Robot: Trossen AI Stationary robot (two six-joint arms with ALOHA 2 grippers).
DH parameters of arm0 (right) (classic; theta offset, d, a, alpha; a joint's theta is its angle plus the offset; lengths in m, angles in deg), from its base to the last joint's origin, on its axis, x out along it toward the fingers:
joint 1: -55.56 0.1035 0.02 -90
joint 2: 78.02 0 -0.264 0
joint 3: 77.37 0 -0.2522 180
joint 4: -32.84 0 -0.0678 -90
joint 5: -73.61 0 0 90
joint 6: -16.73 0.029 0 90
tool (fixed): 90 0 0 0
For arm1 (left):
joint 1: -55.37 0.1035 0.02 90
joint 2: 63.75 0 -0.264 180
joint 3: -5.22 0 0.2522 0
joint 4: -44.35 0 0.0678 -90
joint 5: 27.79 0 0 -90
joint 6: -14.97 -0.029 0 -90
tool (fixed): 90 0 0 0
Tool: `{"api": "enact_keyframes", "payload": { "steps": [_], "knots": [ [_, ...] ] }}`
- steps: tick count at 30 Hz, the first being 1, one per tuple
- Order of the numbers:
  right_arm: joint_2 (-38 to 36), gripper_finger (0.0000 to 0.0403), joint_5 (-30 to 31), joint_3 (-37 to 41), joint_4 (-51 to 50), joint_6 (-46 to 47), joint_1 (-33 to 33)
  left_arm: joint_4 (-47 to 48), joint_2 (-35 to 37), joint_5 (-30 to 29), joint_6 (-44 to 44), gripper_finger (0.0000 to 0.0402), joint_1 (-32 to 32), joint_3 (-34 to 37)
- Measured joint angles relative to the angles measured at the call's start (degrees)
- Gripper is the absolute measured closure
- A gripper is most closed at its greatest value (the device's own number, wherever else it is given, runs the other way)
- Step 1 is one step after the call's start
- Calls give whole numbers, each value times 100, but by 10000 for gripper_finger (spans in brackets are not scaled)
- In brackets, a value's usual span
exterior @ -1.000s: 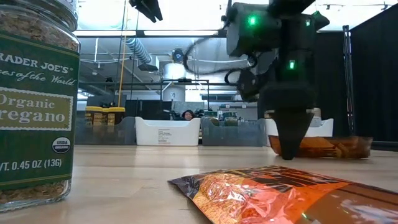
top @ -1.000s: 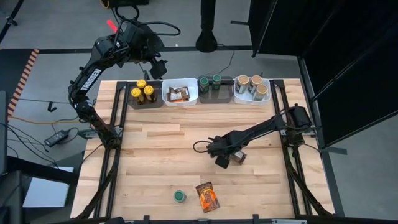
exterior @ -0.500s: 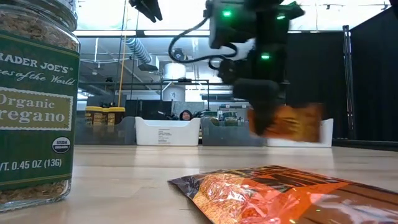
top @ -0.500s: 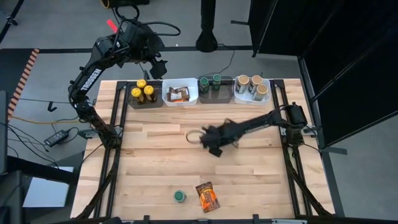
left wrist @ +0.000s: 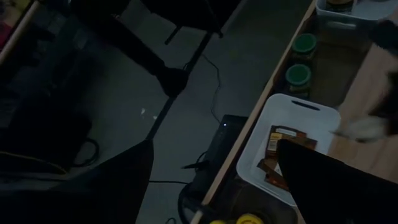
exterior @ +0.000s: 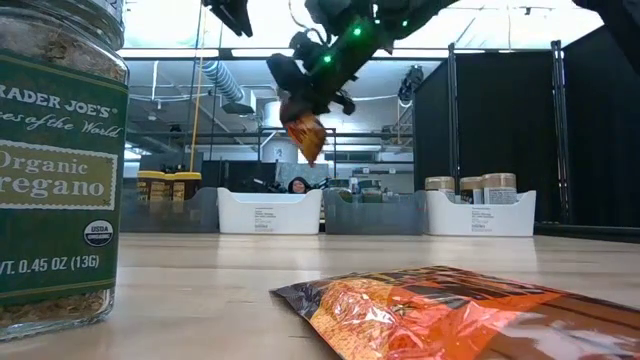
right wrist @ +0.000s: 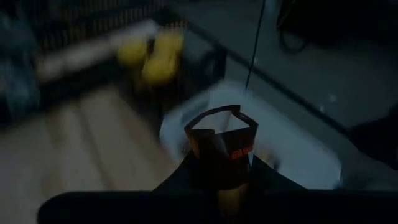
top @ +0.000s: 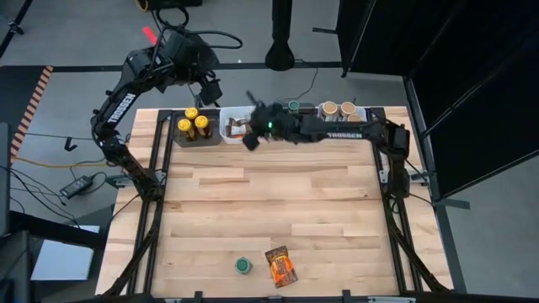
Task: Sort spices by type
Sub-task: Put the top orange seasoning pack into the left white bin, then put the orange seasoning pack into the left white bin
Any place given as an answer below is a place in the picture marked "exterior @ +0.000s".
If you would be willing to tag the grey translucent plastic bin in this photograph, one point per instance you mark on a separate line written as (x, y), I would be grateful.
(375, 217)
(165, 215)

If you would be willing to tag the green-lid oregano spice jar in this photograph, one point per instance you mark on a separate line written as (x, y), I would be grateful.
(371, 187)
(60, 175)
(340, 186)

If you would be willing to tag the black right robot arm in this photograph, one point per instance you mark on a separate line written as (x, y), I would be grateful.
(620, 25)

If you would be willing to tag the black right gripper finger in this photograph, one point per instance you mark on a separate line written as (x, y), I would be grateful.
(285, 75)
(342, 103)

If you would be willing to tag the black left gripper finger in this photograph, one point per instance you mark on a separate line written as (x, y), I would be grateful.
(232, 12)

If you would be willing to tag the black metal shelf rack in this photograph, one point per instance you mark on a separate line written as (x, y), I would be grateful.
(240, 134)

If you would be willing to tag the white cylindrical tank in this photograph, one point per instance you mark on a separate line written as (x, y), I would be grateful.
(270, 115)

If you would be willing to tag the orange brown taco seasoning packet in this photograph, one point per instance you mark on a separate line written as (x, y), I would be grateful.
(425, 320)
(306, 132)

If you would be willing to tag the black curtain partition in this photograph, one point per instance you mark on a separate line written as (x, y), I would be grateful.
(500, 125)
(600, 125)

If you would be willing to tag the person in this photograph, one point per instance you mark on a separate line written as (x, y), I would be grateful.
(299, 186)

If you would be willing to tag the ceiling strip light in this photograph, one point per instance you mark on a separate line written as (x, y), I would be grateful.
(415, 52)
(250, 52)
(170, 52)

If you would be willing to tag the black hanging camera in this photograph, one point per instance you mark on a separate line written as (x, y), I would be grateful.
(410, 82)

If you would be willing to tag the silver corrugated ceiling duct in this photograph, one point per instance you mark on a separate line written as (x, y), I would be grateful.
(222, 80)

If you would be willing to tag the yellow-lid spice jar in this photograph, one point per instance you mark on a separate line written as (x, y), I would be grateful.
(150, 176)
(187, 176)

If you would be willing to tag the black curtain frame pole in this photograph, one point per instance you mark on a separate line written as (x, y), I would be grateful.
(452, 125)
(556, 125)

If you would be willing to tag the black aluminium table frame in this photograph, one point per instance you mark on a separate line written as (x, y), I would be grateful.
(575, 231)

